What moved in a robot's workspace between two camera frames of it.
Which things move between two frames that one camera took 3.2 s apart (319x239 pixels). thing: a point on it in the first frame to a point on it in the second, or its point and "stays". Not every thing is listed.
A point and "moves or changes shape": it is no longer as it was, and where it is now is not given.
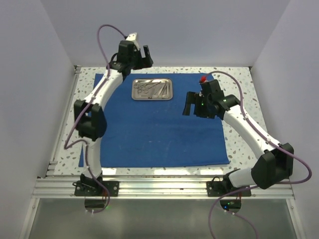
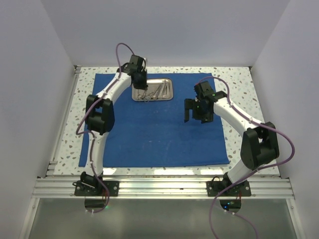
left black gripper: (142, 64) to (143, 85)
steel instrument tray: (152, 89) stays
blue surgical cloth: (146, 127) stays
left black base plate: (91, 188) stays
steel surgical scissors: (144, 87) moves or changes shape
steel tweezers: (165, 88) stays
